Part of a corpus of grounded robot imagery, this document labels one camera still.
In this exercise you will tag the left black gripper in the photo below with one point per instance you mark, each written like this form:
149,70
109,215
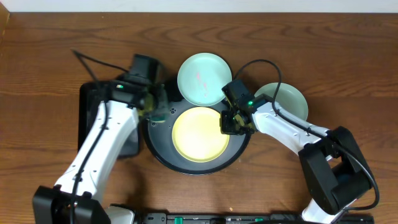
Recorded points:
158,109

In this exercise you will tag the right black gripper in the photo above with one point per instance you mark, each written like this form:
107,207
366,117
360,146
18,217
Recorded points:
226,129

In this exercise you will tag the yellow plate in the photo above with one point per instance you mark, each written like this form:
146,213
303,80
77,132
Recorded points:
197,136

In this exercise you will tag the light green plate top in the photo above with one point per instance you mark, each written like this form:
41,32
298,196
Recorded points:
201,78

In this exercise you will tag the light blue plate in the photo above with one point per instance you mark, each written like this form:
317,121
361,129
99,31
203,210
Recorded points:
288,97

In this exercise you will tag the green yellow sponge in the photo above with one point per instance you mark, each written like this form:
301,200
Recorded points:
158,117

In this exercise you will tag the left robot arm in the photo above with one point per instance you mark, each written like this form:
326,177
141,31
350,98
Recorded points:
76,196

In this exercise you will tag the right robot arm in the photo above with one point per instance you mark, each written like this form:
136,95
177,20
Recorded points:
335,170

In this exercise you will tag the rectangular black sponge tray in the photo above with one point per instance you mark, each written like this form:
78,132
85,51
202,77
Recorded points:
88,108

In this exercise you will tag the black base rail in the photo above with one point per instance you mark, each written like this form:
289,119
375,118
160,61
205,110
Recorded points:
163,218

